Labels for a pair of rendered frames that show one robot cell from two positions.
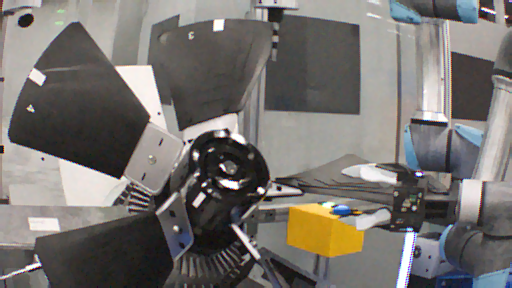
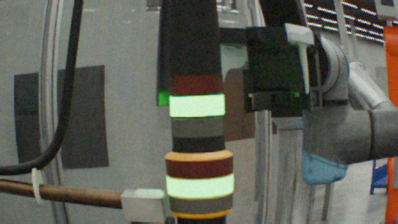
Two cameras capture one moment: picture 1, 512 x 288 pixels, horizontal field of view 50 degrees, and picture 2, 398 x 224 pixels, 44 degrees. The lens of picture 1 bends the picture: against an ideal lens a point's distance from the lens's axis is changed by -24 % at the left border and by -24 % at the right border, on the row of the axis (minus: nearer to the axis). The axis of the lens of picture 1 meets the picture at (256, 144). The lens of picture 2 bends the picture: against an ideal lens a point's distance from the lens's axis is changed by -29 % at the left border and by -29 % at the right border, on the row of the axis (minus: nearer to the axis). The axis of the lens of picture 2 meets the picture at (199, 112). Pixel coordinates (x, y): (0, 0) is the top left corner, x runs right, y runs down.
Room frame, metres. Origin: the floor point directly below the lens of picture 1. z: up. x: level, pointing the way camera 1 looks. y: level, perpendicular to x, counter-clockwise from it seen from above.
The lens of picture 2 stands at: (0.62, 0.13, 1.63)
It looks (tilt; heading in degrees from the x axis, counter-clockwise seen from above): 3 degrees down; 339
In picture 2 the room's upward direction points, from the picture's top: 2 degrees counter-clockwise
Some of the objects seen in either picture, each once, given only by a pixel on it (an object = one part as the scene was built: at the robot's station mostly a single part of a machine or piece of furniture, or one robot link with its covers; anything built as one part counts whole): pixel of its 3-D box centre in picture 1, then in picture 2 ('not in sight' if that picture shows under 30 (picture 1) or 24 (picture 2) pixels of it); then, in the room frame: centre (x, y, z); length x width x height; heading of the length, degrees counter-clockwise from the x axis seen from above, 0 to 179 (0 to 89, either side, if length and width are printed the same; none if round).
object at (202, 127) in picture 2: not in sight; (197, 125); (1.02, -0.02, 1.60); 0.03 x 0.03 x 0.01
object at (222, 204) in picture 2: not in sight; (201, 201); (1.02, -0.02, 1.54); 0.04 x 0.04 x 0.01
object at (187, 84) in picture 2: not in sight; (195, 84); (1.02, -0.02, 1.62); 0.03 x 0.03 x 0.01
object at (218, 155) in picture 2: not in sight; (200, 184); (1.02, -0.02, 1.56); 0.04 x 0.04 x 0.05
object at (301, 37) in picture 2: not in sight; (301, 60); (1.07, -0.13, 1.64); 0.09 x 0.03 x 0.06; 155
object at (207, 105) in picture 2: not in sight; (196, 105); (1.02, -0.02, 1.61); 0.03 x 0.03 x 0.01
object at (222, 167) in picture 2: not in sight; (199, 165); (1.02, -0.02, 1.57); 0.04 x 0.04 x 0.01
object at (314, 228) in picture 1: (326, 232); not in sight; (1.47, -0.16, 1.02); 0.16 x 0.10 x 0.11; 33
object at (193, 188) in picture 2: not in sight; (200, 184); (1.02, -0.02, 1.56); 0.04 x 0.04 x 0.01
